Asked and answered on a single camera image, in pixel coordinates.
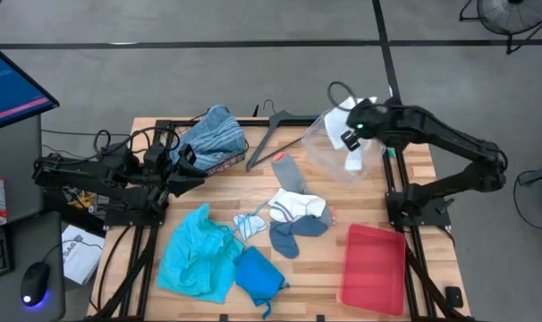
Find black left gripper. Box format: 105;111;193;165
153;143;208;199

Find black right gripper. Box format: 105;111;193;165
340;97;391;153

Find small white blue-striped sock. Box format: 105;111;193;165
232;213;268;243

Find turquoise cloth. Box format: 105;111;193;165
156;203;246;305

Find blue cloth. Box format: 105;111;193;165
233;245;292;320

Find clear plastic bin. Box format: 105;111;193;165
301;108;387;188

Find blue striped towel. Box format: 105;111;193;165
169;104;248;172

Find grey sock orange toe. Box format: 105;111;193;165
318;203;337;227
270;151;309;196

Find black clothes hanger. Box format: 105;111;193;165
245;98;320;174

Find white sock grey stripes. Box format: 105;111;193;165
267;187;328;224

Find dark blue sock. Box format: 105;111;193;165
290;215;330;239
268;221;301;260

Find red plastic lid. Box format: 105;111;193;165
340;223;408;317

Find white printed paper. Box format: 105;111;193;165
61;224;106;286

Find grey desk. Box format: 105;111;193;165
0;114;67;322

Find small black box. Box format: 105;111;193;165
445;285;465;309

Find black computer mouse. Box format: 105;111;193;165
20;261;51;308

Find computer monitor blue screen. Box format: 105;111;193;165
0;38;61;135

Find black floor fan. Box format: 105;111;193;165
458;0;542;55

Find black wire basket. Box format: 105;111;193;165
168;116;250;177

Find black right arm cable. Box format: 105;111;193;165
326;80;358;113

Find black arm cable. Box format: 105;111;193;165
326;80;358;113
93;126;182;158

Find black aluminium table frame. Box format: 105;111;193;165
86;116;474;322

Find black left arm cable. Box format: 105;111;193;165
93;126;182;158

